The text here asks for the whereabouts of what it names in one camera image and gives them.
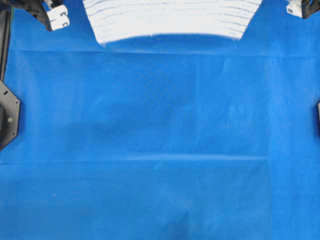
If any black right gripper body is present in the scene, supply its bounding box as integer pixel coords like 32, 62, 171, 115
286, 0, 320, 20

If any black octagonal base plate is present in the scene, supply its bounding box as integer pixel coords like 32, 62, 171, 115
0, 81, 20, 151
317, 101, 320, 136

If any black octagonal right base plate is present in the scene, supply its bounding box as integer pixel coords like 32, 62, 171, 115
317, 101, 320, 136

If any blue table cloth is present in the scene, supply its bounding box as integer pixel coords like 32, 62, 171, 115
0, 0, 320, 240

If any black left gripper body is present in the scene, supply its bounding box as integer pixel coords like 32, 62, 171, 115
14, 0, 70, 32

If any white blue striped towel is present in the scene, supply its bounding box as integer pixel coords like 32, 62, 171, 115
83, 0, 262, 48

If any black octagonal left base plate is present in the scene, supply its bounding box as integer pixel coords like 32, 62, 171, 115
0, 81, 20, 151

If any black table frame rail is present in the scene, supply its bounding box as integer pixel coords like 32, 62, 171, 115
0, 10, 12, 82

